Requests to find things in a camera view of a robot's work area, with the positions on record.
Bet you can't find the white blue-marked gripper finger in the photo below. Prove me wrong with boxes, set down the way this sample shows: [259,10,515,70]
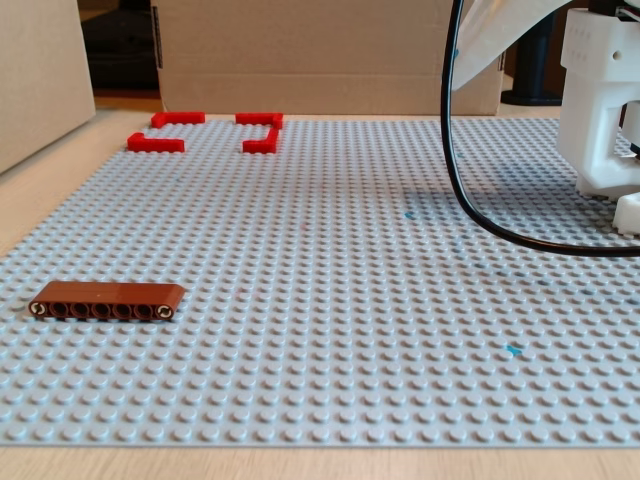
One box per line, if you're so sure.
[452,0,574,92]

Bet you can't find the brown lego technic beam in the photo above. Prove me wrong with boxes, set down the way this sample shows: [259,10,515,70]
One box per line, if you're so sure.
[28,280,187,322]

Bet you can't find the grey lego baseplate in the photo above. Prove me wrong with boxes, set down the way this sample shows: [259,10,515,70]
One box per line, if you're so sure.
[0,117,640,447]

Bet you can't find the black stand with round foot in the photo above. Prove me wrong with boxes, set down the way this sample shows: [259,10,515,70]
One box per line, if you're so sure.
[500,9,567,107]

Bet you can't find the large cardboard box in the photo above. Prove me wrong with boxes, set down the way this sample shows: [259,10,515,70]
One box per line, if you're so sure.
[149,0,507,118]

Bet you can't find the tall cardboard box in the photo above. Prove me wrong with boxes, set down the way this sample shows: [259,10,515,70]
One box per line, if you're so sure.
[0,0,97,176]

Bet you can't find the black cable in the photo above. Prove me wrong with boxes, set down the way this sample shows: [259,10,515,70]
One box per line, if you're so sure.
[439,0,640,260]

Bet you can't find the red lego corner bracket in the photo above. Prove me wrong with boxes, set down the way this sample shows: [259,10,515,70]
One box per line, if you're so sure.
[234,112,285,130]
[150,111,207,128]
[126,131,187,153]
[242,127,281,155]

